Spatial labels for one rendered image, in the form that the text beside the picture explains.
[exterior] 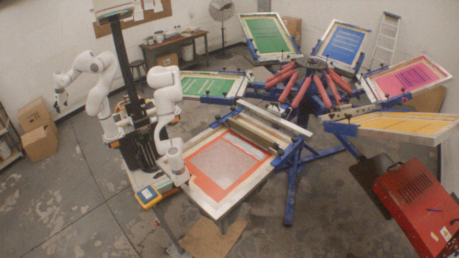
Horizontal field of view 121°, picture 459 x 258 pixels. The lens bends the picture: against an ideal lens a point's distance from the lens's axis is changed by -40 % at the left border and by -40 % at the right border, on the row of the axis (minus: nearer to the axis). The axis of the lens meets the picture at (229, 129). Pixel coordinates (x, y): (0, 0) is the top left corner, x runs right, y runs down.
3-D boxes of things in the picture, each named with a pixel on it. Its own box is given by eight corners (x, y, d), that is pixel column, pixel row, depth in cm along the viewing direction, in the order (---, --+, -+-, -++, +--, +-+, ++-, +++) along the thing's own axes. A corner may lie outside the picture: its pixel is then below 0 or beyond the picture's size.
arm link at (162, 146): (173, 110, 111) (182, 148, 115) (149, 115, 108) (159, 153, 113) (173, 112, 103) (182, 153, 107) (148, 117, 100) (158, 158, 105)
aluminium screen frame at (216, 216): (216, 223, 104) (215, 219, 101) (156, 165, 137) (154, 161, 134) (299, 145, 146) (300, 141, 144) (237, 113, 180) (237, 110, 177)
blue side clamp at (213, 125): (214, 134, 162) (213, 127, 157) (209, 131, 164) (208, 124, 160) (241, 116, 178) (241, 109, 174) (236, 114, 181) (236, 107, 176)
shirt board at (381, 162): (416, 201, 106) (422, 194, 101) (381, 227, 98) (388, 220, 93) (321, 101, 208) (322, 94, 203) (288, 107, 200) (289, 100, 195)
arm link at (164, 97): (151, 74, 112) (178, 69, 115) (159, 112, 116) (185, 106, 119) (148, 72, 96) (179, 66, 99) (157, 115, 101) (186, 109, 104)
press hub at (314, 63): (297, 181, 236) (324, 70, 153) (271, 166, 258) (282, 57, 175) (313, 163, 257) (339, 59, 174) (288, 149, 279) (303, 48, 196)
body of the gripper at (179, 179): (181, 158, 114) (185, 172, 121) (166, 169, 109) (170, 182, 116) (189, 166, 110) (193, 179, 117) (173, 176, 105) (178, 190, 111)
